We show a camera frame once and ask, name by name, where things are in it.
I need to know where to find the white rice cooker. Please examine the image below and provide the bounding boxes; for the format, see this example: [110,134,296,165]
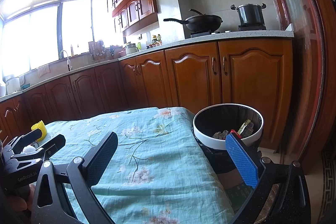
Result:
[125,43,138,55]

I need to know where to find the yellow ribbed cup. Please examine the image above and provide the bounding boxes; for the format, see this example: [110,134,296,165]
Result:
[31,121,47,142]

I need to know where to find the black cooking pot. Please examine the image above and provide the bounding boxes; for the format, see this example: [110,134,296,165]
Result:
[230,3,266,31]

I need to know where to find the white rim trash bin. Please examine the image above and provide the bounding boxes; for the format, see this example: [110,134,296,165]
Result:
[193,103,264,174]

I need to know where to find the light blue floral tablecloth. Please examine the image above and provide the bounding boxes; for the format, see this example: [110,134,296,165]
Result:
[46,107,234,223]

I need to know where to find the wooden glass door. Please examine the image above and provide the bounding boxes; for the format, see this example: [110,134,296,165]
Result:
[274,0,335,174]

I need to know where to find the kitchen faucet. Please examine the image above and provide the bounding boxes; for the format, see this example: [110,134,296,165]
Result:
[59,50,72,72]

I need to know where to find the lower wooden kitchen cabinets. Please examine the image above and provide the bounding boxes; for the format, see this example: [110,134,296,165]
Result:
[1,37,293,149]

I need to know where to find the left hand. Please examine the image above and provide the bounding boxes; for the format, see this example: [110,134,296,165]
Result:
[6,184,35,211]

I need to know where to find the black wok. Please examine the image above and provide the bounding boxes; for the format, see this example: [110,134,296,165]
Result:
[163,9,223,33]

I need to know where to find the green apple juice pouch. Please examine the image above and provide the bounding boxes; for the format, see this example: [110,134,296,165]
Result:
[238,119,254,139]

